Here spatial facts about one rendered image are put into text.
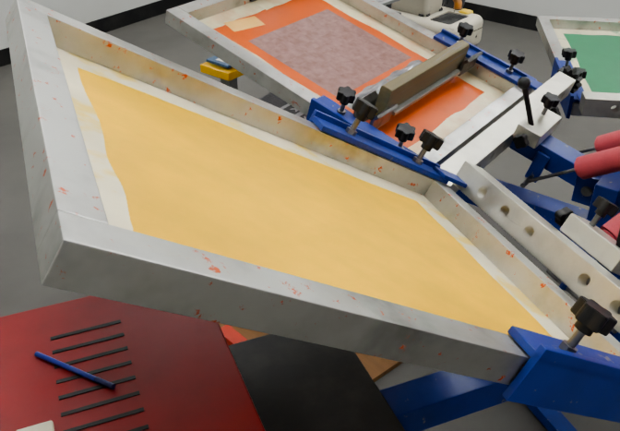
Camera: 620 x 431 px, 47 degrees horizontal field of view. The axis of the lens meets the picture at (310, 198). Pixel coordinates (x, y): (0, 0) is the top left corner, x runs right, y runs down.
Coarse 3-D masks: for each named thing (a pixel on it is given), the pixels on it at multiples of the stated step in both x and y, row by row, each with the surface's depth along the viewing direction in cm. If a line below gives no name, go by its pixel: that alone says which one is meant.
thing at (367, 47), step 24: (312, 0) 208; (312, 24) 197; (336, 24) 200; (360, 24) 203; (336, 48) 190; (360, 48) 193; (384, 48) 196; (384, 72) 186; (432, 96) 182; (456, 96) 185
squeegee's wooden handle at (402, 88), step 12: (456, 48) 182; (468, 48) 185; (432, 60) 174; (444, 60) 176; (456, 60) 183; (408, 72) 167; (420, 72) 169; (432, 72) 174; (444, 72) 181; (384, 84) 161; (396, 84) 162; (408, 84) 165; (420, 84) 172; (384, 96) 162; (396, 96) 164; (408, 96) 170; (384, 108) 163
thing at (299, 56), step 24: (288, 24) 194; (264, 48) 182; (288, 48) 185; (312, 48) 187; (288, 72) 176; (312, 72) 179; (336, 72) 181; (360, 72) 183; (336, 96) 173; (408, 120) 172; (432, 120) 174; (408, 144) 164
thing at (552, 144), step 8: (552, 136) 164; (512, 144) 164; (544, 144) 160; (552, 144) 161; (560, 144) 162; (520, 152) 164; (528, 152) 163; (536, 152) 161; (544, 152) 160; (552, 152) 159; (560, 152) 159; (568, 152) 160; (576, 152) 160; (552, 160) 160; (560, 160) 158; (568, 160) 157; (544, 168) 162; (552, 168) 160; (560, 168) 159; (568, 168) 158; (560, 176) 160; (568, 176) 159; (576, 176) 158
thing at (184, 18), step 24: (216, 0) 188; (240, 0) 195; (360, 0) 208; (168, 24) 181; (192, 24) 177; (384, 24) 206; (408, 24) 202; (216, 48) 174; (240, 48) 173; (432, 48) 200; (264, 72) 167; (480, 72) 193; (288, 96) 166; (312, 96) 164; (504, 96) 183; (480, 120) 172; (456, 144) 162
